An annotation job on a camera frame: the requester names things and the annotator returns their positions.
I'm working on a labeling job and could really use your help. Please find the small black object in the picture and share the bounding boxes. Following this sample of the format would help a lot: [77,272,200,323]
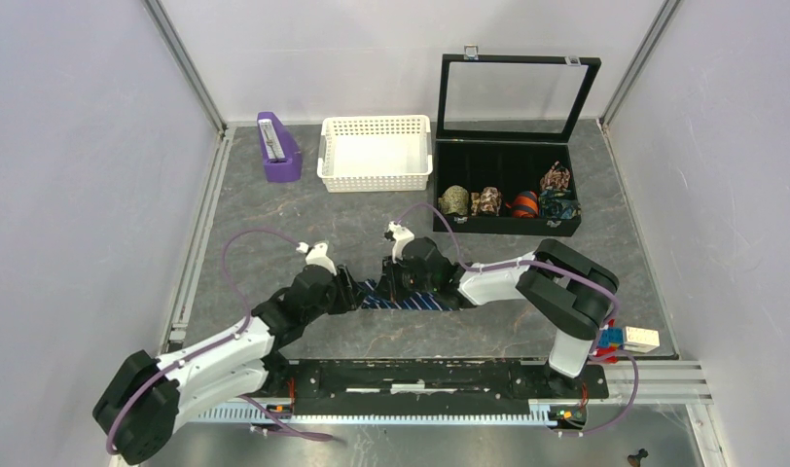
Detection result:
[627,449,649,467]

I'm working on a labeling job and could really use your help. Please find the brown floral rolled tie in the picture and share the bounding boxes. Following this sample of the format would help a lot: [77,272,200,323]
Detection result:
[470,186,503,217]

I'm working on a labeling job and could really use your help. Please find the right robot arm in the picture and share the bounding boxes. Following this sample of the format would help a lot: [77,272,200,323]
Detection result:
[374,237,620,397]

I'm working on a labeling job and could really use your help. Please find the white lego block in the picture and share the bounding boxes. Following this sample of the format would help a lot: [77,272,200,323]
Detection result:
[623,326,661,353]

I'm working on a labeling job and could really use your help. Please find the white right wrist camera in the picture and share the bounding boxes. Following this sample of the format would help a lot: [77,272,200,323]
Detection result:
[384,221,415,263]

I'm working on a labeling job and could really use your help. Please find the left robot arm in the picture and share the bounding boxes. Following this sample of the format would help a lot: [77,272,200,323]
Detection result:
[92,266,367,465]

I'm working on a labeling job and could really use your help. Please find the blue red lego blocks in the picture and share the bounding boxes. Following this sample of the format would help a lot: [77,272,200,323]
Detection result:
[591,319,625,363]

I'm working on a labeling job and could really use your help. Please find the black tie storage box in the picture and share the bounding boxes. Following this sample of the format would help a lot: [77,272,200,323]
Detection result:
[433,46,602,237]

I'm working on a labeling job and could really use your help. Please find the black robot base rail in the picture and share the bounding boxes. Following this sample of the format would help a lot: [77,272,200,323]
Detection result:
[255,358,609,416]

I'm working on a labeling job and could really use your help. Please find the orange navy striped rolled tie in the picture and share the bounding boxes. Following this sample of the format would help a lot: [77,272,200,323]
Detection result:
[505,191,540,219]

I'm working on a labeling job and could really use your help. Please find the olive green rolled tie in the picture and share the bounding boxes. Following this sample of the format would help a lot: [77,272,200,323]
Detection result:
[438,185,470,217]

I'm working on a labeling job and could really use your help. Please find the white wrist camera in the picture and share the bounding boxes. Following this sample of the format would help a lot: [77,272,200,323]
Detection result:
[384,221,415,263]
[296,241,338,276]

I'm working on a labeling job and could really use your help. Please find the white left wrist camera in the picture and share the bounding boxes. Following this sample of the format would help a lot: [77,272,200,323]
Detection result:
[296,241,338,276]

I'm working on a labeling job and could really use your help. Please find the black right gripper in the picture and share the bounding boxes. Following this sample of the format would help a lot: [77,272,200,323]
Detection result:
[373,252,437,303]

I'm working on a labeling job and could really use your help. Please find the white plastic basket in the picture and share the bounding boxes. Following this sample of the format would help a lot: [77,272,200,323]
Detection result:
[316,115,433,194]

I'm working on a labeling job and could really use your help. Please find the purple metronome stand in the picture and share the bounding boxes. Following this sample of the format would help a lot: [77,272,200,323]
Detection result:
[257,112,303,183]

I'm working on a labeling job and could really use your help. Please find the blue yellow patterned tie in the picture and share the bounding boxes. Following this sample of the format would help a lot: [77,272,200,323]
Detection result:
[539,189,581,220]

